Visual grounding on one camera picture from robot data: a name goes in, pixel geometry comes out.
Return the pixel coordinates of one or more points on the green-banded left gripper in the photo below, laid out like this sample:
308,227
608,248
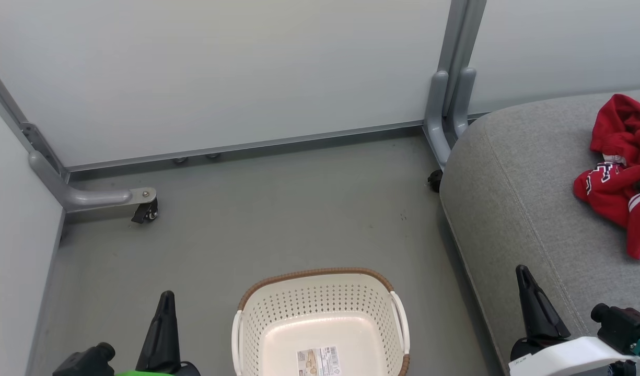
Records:
186,369

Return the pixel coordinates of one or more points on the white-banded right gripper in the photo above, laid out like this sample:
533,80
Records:
570,357

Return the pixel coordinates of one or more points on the red and white shirt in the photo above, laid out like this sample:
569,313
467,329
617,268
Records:
617,188

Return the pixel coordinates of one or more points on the grey fabric sofa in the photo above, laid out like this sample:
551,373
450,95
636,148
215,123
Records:
518,209

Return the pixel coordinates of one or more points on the black caster wheel with brake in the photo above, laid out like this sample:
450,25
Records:
146,211

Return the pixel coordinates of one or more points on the paper label sticker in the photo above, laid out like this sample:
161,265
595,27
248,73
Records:
318,361

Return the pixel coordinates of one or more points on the white perforated laundry basket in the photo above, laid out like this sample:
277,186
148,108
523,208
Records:
320,308

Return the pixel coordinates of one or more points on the grey partition foot with plate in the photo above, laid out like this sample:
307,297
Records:
84,198

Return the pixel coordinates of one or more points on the small black caster wheel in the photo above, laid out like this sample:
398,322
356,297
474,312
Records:
435,180

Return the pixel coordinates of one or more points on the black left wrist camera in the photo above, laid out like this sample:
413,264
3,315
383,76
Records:
87,363

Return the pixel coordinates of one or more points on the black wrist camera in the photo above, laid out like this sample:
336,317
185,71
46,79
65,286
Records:
623,326
87,363

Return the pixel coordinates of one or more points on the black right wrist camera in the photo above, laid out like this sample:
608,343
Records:
623,326

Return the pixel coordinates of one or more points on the grey partition bottom rail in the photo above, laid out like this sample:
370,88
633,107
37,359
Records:
246,145

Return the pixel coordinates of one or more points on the grey partition post with feet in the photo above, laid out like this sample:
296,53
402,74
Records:
439,120

